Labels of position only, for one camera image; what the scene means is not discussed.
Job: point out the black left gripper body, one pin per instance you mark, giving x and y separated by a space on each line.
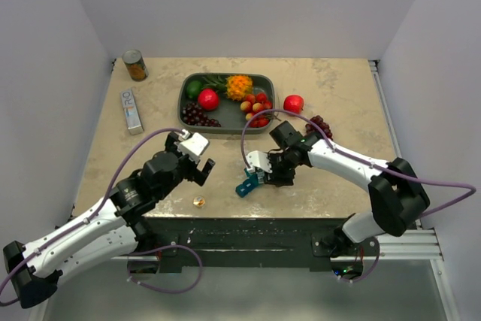
187 168

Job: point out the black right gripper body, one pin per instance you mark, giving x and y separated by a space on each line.
283 169

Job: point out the gold bottle cap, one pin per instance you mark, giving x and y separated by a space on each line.
199 201

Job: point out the teal weekly pill organizer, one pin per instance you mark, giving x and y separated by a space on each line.
254 179

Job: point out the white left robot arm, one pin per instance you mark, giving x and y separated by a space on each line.
113 226

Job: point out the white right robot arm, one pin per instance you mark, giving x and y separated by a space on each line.
397 201

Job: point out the dark grapes on table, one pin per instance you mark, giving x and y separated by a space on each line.
319 121

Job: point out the silver R&O toothpaste box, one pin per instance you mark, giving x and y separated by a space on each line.
133 120

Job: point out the dark grapes in tray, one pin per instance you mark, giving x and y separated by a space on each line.
192 114

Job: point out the red apple on table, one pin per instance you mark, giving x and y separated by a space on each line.
294 104

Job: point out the red lychee bunch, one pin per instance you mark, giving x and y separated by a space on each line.
253 104

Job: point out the grey plastic fruit tray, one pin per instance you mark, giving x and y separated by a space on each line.
228 113

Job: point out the red apple in tray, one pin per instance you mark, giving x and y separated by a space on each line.
208 100

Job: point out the green lime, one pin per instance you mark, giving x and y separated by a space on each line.
193 89

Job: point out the small orange pineapple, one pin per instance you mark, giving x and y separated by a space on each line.
235 87

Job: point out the tin can with fruit label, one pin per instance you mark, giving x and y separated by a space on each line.
135 65

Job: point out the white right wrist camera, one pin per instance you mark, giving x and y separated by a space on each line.
258 161

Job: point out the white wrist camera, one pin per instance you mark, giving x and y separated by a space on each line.
192 144
258 161

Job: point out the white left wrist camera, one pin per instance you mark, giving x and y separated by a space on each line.
192 144

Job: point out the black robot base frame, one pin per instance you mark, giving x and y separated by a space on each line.
239 243

